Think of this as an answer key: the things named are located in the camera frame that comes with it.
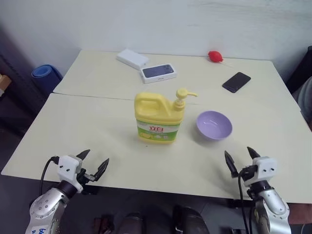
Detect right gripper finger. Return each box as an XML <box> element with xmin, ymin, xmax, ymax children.
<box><xmin>224</xmin><ymin>150</ymin><xmax>239</xmax><ymax>178</ymax></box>
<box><xmin>246</xmin><ymin>146</ymin><xmax>261</xmax><ymax>161</ymax></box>

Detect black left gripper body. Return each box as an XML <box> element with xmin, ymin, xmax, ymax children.
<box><xmin>77</xmin><ymin>167</ymin><xmax>96</xmax><ymax>194</ymax></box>

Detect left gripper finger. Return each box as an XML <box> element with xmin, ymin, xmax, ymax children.
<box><xmin>76</xmin><ymin>149</ymin><xmax>91</xmax><ymax>160</ymax></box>
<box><xmin>92</xmin><ymin>157</ymin><xmax>110</xmax><ymax>182</ymax></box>

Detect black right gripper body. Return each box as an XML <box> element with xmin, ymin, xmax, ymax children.
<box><xmin>239</xmin><ymin>165</ymin><xmax>257</xmax><ymax>188</ymax></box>

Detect purple plastic bowl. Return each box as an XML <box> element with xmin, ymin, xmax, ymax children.
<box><xmin>196</xmin><ymin>110</ymin><xmax>233</xmax><ymax>142</ymax></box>

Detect yellow detergent pump bottle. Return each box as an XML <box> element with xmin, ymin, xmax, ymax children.
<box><xmin>134</xmin><ymin>88</ymin><xmax>199</xmax><ymax>145</ymax></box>

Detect dark rounded shape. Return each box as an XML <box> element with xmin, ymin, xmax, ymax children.
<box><xmin>172</xmin><ymin>205</ymin><xmax>206</xmax><ymax>234</ymax></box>
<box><xmin>118</xmin><ymin>211</ymin><xmax>145</xmax><ymax>234</ymax></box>

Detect black smartphone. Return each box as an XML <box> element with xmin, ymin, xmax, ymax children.
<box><xmin>221</xmin><ymin>71</ymin><xmax>252</xmax><ymax>94</ymax></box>

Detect person in grey clothing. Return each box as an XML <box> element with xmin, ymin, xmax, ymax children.
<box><xmin>298</xmin><ymin>76</ymin><xmax>312</xmax><ymax>134</ymax></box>

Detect dark sofa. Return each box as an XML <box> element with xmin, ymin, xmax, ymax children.
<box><xmin>0</xmin><ymin>50</ymin><xmax>57</xmax><ymax>138</ymax></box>

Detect blue rolled mat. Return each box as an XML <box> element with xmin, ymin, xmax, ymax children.
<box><xmin>31</xmin><ymin>64</ymin><xmax>64</xmax><ymax>94</ymax></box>

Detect dark chair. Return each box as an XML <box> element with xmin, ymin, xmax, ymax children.
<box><xmin>284</xmin><ymin>45</ymin><xmax>312</xmax><ymax>94</ymax></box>

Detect red rubber bulb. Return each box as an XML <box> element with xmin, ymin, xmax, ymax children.
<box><xmin>207</xmin><ymin>50</ymin><xmax>224</xmax><ymax>63</ymax></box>

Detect brown cardboard box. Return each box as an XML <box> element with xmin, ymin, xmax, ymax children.
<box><xmin>0</xmin><ymin>74</ymin><xmax>13</xmax><ymax>97</ymax></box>

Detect plain white box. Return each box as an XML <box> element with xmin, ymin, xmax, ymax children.
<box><xmin>116</xmin><ymin>48</ymin><xmax>150</xmax><ymax>69</ymax></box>

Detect white phone box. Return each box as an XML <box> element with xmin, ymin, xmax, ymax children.
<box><xmin>139</xmin><ymin>63</ymin><xmax>178</xmax><ymax>84</ymax></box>

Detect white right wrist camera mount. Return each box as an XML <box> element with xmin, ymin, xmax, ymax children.
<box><xmin>252</xmin><ymin>156</ymin><xmax>278</xmax><ymax>182</ymax></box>

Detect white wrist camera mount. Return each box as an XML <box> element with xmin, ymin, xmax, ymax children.
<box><xmin>252</xmin><ymin>156</ymin><xmax>278</xmax><ymax>182</ymax></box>
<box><xmin>57</xmin><ymin>155</ymin><xmax>85</xmax><ymax>194</ymax></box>

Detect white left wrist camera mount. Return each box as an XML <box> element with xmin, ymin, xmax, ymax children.
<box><xmin>57</xmin><ymin>155</ymin><xmax>85</xmax><ymax>194</ymax></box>

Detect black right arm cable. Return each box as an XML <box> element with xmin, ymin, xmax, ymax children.
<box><xmin>238</xmin><ymin>168</ymin><xmax>252</xmax><ymax>234</ymax></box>

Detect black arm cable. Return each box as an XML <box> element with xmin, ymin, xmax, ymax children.
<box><xmin>238</xmin><ymin>168</ymin><xmax>252</xmax><ymax>234</ymax></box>
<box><xmin>39</xmin><ymin>156</ymin><xmax>59</xmax><ymax>191</ymax></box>

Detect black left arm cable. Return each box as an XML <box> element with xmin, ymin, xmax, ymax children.
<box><xmin>39</xmin><ymin>156</ymin><xmax>59</xmax><ymax>191</ymax></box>

